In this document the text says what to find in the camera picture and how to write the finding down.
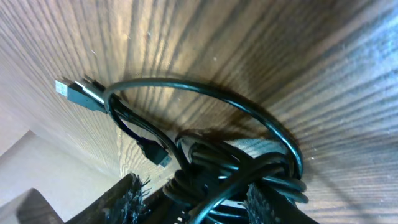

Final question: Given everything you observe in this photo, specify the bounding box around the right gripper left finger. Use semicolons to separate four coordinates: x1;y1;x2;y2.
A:
67;173;149;223

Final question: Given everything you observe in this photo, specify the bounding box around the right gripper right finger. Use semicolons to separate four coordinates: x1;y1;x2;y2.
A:
244;183;318;224

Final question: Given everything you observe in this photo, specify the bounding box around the black multi-head cable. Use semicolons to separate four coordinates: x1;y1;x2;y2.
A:
54;74;309;224

